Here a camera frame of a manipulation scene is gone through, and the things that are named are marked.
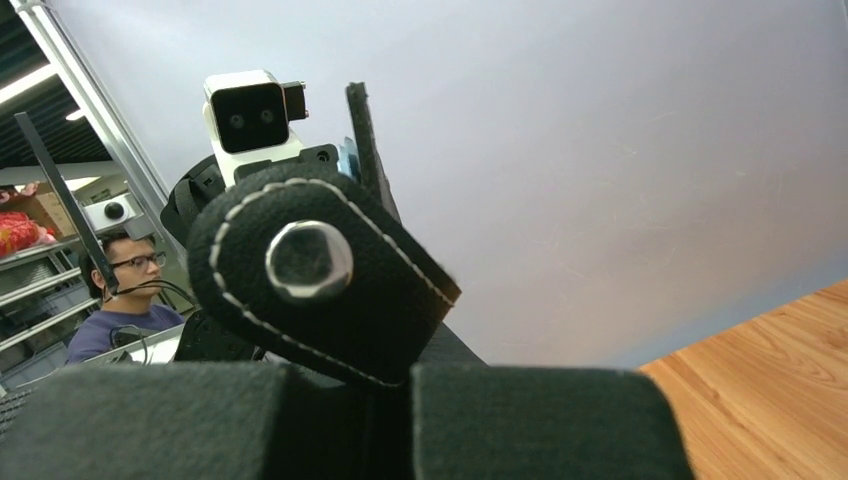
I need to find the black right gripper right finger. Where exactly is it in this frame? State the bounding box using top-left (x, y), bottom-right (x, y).
top-left (411, 364), bottom-right (694, 479)

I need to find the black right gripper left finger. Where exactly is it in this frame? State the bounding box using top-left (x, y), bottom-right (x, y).
top-left (1, 362), bottom-right (362, 479)

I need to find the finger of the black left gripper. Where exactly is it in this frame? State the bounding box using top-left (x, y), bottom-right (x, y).
top-left (345, 82), bottom-right (401, 222)

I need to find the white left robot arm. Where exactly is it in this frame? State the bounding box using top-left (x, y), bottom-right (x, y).
top-left (160, 82), bottom-right (400, 361)

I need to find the man with glasses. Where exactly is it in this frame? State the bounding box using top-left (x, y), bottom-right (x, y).
top-left (66, 230), bottom-right (185, 365)

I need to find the metal storage shelf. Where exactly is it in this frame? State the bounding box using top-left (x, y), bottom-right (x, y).
top-left (0, 178), bottom-right (134, 392)

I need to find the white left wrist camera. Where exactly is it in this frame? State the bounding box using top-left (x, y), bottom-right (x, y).
top-left (203, 70), bottom-right (309, 187)

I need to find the aluminium frame rail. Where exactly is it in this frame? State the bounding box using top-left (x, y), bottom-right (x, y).
top-left (11, 1), bottom-right (186, 266)

